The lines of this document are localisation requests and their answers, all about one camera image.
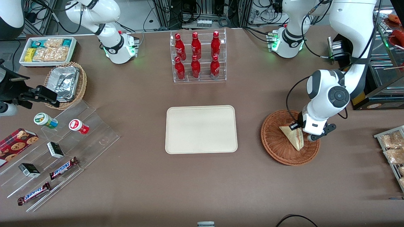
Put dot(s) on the red soda bottle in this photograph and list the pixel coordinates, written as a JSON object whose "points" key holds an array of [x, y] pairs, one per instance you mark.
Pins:
{"points": [[195, 44], [195, 67], [180, 69], [215, 66], [215, 42], [179, 45]]}

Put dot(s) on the small black box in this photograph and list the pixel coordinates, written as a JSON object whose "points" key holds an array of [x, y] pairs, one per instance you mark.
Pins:
{"points": [[29, 170], [55, 149]]}

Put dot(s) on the stack of foil trays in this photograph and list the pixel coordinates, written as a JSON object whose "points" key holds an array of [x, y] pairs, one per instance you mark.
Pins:
{"points": [[64, 82]]}

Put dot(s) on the Snickers chocolate bar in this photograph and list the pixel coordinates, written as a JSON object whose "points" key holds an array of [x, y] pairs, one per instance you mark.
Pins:
{"points": [[63, 168], [33, 193]]}

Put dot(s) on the white plastic bin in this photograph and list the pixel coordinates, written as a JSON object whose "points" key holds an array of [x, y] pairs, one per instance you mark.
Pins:
{"points": [[23, 63]]}

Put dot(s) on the light wicker basket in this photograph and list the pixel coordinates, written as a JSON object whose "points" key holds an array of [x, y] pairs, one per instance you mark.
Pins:
{"points": [[81, 88]]}

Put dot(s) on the small clear cracker bag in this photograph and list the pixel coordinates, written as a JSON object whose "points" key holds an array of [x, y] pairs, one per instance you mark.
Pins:
{"points": [[54, 42]]}

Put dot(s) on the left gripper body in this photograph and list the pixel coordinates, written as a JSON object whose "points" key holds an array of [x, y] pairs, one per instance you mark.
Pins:
{"points": [[300, 120]]}

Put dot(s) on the red plaid cookie box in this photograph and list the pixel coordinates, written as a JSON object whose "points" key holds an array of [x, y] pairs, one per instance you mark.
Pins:
{"points": [[15, 145]]}

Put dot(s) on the clear acrylic bottle rack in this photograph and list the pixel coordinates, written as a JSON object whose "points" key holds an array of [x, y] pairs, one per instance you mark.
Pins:
{"points": [[205, 79]]}

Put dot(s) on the large clear cracker bag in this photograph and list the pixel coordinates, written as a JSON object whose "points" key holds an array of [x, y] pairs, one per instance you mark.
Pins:
{"points": [[52, 54]]}

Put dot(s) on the yellow snack pack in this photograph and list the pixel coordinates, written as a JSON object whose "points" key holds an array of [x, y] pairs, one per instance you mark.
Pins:
{"points": [[30, 54]]}

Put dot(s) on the brown wicker basket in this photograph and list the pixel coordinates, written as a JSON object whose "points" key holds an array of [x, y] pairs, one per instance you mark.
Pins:
{"points": [[277, 151]]}

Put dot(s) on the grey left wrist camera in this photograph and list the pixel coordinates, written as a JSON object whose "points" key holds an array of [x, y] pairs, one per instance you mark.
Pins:
{"points": [[325, 130]]}

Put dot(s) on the white power strip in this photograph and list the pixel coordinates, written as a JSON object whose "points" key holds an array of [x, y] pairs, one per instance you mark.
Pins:
{"points": [[204, 23]]}

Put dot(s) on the triangle sandwich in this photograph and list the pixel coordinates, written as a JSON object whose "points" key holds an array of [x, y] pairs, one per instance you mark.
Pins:
{"points": [[295, 140]]}

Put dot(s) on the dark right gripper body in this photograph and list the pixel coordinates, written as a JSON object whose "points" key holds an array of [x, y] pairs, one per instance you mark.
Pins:
{"points": [[9, 89]]}

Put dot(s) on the grey metal box green edge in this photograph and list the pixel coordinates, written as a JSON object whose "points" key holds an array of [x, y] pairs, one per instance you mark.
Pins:
{"points": [[339, 47]]}

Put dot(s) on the clear bag of crackers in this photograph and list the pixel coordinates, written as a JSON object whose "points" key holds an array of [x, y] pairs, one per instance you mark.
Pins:
{"points": [[391, 140], [401, 171], [402, 183], [394, 156]]}

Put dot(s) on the clear acrylic stepped stand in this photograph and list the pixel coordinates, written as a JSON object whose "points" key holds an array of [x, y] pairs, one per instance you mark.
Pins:
{"points": [[94, 138]]}

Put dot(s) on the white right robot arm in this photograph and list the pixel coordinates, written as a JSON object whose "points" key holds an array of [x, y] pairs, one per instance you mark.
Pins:
{"points": [[110, 34]]}

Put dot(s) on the grey object at table edge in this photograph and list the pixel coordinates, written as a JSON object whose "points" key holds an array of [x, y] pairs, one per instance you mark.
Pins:
{"points": [[205, 224]]}

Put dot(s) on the teal snack pack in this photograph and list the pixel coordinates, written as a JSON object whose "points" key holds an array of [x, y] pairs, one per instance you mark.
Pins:
{"points": [[37, 43], [67, 42]]}

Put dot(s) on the red jar white lid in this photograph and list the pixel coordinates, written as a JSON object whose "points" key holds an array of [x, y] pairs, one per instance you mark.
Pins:
{"points": [[77, 125]]}

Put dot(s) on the cream plastic tray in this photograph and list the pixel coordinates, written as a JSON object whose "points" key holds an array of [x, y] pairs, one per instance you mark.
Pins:
{"points": [[202, 129]]}

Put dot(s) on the green jar white lid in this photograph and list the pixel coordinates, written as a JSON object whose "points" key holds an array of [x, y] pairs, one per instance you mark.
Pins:
{"points": [[44, 119]]}

